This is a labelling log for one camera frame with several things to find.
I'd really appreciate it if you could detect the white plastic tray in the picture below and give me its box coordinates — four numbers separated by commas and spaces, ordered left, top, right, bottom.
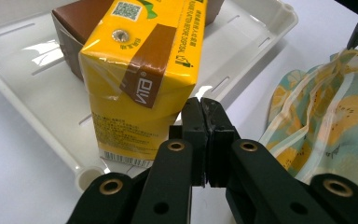
0, 0, 299, 193

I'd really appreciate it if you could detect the white table sheet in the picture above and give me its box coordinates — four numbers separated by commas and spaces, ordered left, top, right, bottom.
0, 0, 358, 224

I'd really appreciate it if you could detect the brown box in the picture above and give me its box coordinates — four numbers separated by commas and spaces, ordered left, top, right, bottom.
50, 0, 227, 80

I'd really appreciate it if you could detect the yellow drink carton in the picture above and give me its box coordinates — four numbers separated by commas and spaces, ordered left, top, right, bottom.
78, 0, 209, 169

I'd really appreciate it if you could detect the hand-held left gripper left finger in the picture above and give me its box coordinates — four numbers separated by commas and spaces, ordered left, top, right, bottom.
168, 96, 208, 188

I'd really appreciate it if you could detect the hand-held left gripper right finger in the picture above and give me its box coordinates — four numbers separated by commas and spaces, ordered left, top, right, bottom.
200, 96, 242, 189

